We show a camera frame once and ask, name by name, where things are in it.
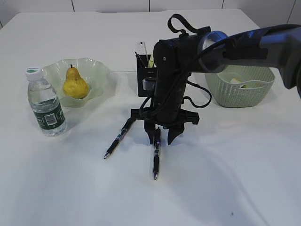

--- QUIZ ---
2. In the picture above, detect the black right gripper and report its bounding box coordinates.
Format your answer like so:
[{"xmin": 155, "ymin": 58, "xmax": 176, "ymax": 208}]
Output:
[{"xmin": 131, "ymin": 104, "xmax": 199, "ymax": 145}]

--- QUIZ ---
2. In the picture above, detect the black pen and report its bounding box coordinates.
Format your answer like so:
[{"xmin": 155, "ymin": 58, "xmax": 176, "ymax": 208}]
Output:
[
  {"xmin": 153, "ymin": 127, "xmax": 161, "ymax": 180},
  {"xmin": 103, "ymin": 118, "xmax": 135, "ymax": 159},
  {"xmin": 135, "ymin": 51, "xmax": 147, "ymax": 68}
]

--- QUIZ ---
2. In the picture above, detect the yellow pen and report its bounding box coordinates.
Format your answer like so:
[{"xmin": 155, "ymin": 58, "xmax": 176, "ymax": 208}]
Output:
[{"xmin": 148, "ymin": 54, "xmax": 155, "ymax": 68}]

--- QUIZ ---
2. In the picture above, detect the clear plastic ruler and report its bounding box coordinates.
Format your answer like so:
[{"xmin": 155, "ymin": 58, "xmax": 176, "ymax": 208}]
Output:
[{"xmin": 135, "ymin": 41, "xmax": 149, "ymax": 67}]

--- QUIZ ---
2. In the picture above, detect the waste paper label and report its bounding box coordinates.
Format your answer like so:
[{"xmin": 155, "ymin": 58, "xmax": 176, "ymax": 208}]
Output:
[{"xmin": 230, "ymin": 78, "xmax": 247, "ymax": 89}]

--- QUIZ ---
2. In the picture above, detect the yellow pear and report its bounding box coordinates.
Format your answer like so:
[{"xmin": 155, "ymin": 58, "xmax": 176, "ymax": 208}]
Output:
[{"xmin": 63, "ymin": 64, "xmax": 89, "ymax": 99}]

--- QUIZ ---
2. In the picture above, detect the clear plastic water bottle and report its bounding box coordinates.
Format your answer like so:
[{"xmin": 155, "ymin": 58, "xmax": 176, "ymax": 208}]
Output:
[{"xmin": 25, "ymin": 67, "xmax": 67, "ymax": 137}]

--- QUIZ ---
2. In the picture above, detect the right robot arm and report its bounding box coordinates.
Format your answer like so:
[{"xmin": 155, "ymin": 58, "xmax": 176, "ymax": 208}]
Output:
[{"xmin": 131, "ymin": 24, "xmax": 301, "ymax": 144}]

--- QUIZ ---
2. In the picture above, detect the black square pen holder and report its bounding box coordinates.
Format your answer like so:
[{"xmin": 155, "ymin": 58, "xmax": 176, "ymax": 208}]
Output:
[{"xmin": 136, "ymin": 54, "xmax": 157, "ymax": 97}]

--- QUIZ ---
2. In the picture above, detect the frosted green wavy plate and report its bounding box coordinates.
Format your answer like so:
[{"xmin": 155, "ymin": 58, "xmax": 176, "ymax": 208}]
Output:
[{"xmin": 42, "ymin": 57, "xmax": 110, "ymax": 108}]

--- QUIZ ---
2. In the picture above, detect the green woven plastic basket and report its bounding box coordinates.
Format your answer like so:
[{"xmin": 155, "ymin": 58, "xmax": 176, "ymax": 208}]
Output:
[{"xmin": 205, "ymin": 65, "xmax": 275, "ymax": 108}]

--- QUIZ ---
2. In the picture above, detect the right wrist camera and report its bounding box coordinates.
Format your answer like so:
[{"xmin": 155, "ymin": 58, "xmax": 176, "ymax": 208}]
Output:
[{"xmin": 142, "ymin": 77, "xmax": 156, "ymax": 91}]

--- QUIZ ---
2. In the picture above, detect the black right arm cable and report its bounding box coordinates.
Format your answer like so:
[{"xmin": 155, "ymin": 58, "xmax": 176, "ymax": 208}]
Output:
[{"xmin": 138, "ymin": 13, "xmax": 301, "ymax": 118}]

